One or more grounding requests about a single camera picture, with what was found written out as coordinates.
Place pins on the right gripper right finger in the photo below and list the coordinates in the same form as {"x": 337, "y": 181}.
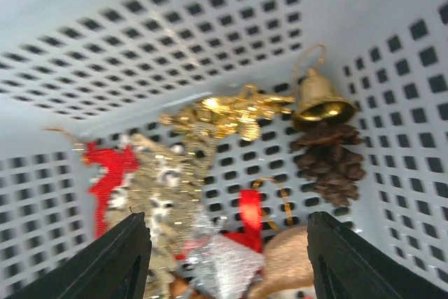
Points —
{"x": 347, "y": 266}

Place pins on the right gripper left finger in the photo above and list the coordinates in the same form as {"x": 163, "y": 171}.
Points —
{"x": 113, "y": 266}

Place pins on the wooden snowman ornament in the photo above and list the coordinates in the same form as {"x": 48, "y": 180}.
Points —
{"x": 287, "y": 265}

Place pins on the red ribbon ornament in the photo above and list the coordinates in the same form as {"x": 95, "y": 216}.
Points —
{"x": 117, "y": 164}

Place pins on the silver glitter ornament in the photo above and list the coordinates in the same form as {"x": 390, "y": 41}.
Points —
{"x": 220, "y": 266}

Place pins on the gold bell ornament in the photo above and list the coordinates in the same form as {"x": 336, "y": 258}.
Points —
{"x": 318, "y": 100}

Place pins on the gold glitter leaf ornament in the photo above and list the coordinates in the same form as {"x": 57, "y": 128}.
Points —
{"x": 230, "y": 114}

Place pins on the white perforated plastic basket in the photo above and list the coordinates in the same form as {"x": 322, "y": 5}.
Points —
{"x": 104, "y": 68}

